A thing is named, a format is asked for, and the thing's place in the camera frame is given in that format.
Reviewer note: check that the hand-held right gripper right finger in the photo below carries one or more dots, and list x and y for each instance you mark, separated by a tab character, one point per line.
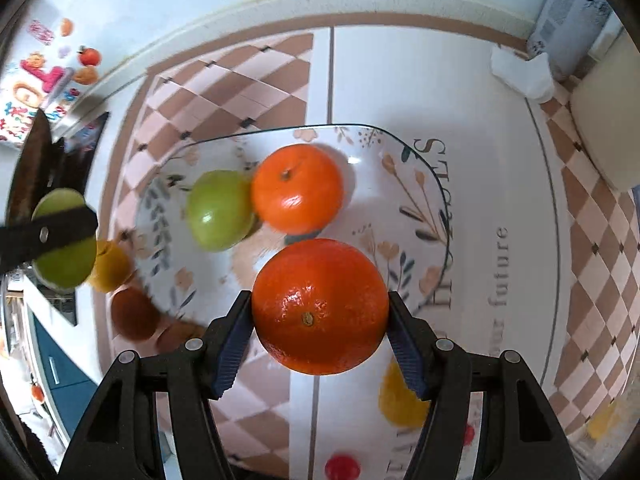
407	355

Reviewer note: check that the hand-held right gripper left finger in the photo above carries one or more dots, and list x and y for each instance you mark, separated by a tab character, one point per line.
232	345

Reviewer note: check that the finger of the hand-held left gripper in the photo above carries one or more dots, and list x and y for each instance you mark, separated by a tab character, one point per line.
30	240

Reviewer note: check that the green apple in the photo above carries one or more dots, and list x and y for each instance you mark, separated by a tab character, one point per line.
220	210
65	270

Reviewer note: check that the yellow citrus fruit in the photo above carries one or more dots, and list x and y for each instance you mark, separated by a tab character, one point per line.
395	400
112	270

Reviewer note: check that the dark red apple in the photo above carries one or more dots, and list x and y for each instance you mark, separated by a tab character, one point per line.
175	335

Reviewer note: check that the large orange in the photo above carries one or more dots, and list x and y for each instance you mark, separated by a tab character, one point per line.
320	305

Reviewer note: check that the small red fruit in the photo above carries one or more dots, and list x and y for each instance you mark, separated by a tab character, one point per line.
342	466
468	434

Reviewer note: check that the reddish brown apple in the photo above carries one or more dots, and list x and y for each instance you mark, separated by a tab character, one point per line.
132	312

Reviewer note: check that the floral glass plate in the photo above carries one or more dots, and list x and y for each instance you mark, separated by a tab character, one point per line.
390	200

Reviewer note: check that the black gas stove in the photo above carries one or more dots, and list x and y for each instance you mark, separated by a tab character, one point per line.
75	172

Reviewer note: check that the blue cupboard front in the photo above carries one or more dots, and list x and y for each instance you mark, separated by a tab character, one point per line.
55	360

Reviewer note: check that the checked printed table mat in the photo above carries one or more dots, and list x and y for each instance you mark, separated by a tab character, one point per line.
425	85

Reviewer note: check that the cream utensil holder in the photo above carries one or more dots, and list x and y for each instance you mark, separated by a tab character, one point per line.
605	130

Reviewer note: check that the white crumpled tissue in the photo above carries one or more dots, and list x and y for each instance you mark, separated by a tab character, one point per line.
522	72

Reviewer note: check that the grey spray can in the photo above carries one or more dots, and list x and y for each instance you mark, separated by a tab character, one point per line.
565	10

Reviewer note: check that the colourful wall sticker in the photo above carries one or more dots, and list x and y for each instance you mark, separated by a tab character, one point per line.
45	77

